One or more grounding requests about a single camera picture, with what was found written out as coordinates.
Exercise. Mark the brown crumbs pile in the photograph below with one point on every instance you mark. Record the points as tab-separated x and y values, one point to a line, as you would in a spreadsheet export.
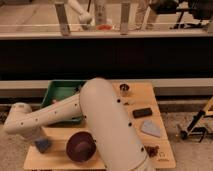
152	150

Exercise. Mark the dark purple bowl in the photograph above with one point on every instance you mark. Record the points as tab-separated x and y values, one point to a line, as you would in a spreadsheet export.
80	147

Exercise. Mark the background red bowl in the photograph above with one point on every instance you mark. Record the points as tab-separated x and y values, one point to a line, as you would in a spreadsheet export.
104	27

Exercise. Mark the grey blue cloth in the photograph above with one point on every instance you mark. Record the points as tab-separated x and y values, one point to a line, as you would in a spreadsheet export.
150	128

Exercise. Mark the small metal cup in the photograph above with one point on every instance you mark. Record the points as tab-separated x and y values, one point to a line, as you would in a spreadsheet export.
124	89

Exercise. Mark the yellow black cart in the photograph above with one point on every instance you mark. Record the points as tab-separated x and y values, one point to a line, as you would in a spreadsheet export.
199	124

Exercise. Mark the green plastic bin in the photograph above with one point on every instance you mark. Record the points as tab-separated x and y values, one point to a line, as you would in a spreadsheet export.
60	90

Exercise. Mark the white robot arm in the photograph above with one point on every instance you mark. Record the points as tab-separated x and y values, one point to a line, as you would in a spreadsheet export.
118	144

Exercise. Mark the black rectangular block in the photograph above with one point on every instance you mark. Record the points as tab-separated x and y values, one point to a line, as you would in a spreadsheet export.
138	113

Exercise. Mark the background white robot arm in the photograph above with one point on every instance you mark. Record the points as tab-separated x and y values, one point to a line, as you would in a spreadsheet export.
84	16

